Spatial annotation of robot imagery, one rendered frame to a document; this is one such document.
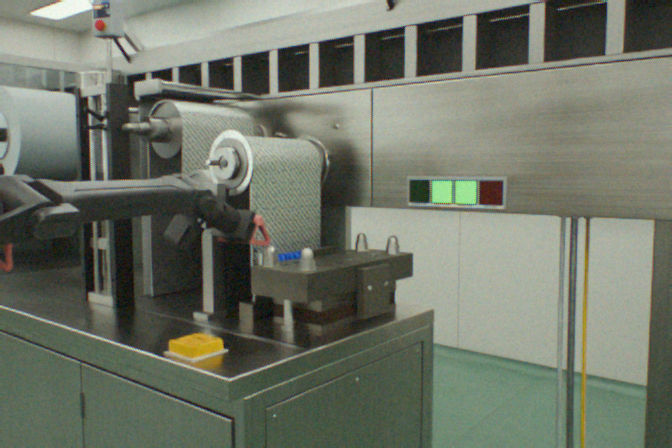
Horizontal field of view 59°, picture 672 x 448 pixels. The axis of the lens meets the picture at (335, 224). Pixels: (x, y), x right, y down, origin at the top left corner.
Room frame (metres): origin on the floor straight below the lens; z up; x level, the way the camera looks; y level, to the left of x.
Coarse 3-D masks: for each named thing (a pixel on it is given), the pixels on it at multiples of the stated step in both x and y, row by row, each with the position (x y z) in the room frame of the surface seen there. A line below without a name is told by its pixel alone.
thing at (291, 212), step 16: (256, 192) 1.33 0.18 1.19; (272, 192) 1.37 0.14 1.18; (288, 192) 1.41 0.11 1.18; (304, 192) 1.46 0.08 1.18; (320, 192) 1.50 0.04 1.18; (256, 208) 1.33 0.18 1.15; (272, 208) 1.37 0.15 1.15; (288, 208) 1.41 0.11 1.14; (304, 208) 1.46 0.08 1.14; (320, 208) 1.50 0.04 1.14; (272, 224) 1.37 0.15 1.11; (288, 224) 1.41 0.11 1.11; (304, 224) 1.46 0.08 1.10; (320, 224) 1.50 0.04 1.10; (272, 240) 1.37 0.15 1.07; (288, 240) 1.41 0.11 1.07; (304, 240) 1.46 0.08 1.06; (320, 240) 1.50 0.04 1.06; (256, 256) 1.33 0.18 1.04
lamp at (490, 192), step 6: (480, 186) 1.32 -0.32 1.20; (486, 186) 1.31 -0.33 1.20; (492, 186) 1.31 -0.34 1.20; (498, 186) 1.30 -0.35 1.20; (480, 192) 1.32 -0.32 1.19; (486, 192) 1.31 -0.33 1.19; (492, 192) 1.31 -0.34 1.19; (498, 192) 1.30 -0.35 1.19; (480, 198) 1.32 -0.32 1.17; (486, 198) 1.31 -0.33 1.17; (492, 198) 1.31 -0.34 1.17; (498, 198) 1.30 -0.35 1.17; (498, 204) 1.30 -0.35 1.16
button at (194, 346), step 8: (192, 336) 1.09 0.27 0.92; (200, 336) 1.09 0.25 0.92; (208, 336) 1.09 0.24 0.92; (176, 344) 1.06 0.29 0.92; (184, 344) 1.05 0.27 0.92; (192, 344) 1.04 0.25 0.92; (200, 344) 1.04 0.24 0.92; (208, 344) 1.06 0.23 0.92; (216, 344) 1.07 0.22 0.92; (176, 352) 1.06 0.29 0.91; (184, 352) 1.04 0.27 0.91; (192, 352) 1.03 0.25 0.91; (200, 352) 1.04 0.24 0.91; (208, 352) 1.05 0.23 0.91
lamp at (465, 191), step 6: (456, 186) 1.36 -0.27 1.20; (462, 186) 1.35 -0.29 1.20; (468, 186) 1.34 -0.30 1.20; (474, 186) 1.33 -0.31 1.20; (456, 192) 1.36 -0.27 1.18; (462, 192) 1.35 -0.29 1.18; (468, 192) 1.34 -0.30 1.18; (474, 192) 1.33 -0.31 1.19; (456, 198) 1.36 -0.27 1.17; (462, 198) 1.35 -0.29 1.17; (468, 198) 1.34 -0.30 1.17; (474, 198) 1.33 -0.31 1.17
